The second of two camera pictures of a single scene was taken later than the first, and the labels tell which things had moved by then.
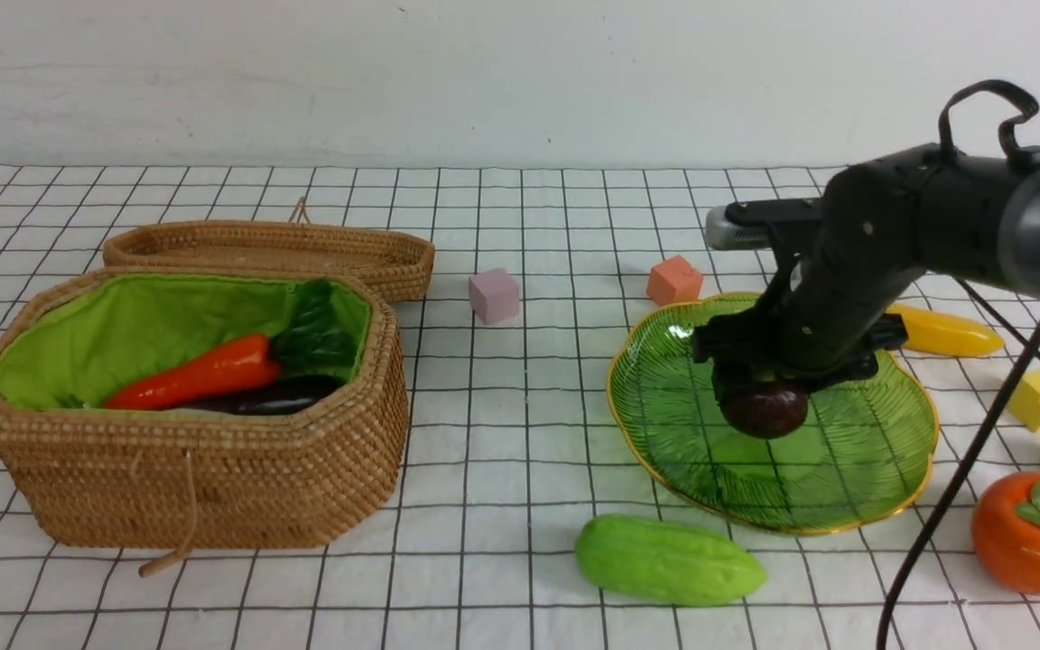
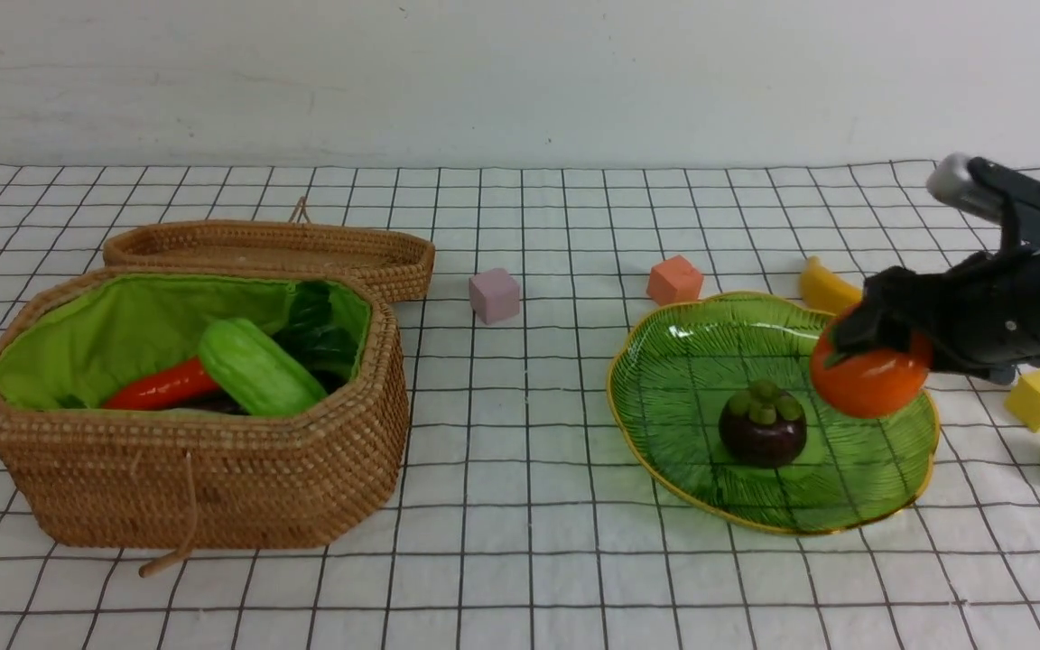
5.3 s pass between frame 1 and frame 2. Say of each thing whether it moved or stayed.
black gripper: moved
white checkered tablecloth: stayed
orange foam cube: stayed
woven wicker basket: stayed
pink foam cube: stayed
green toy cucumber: moved
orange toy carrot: stayed
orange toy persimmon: moved
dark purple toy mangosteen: moved
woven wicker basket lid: stayed
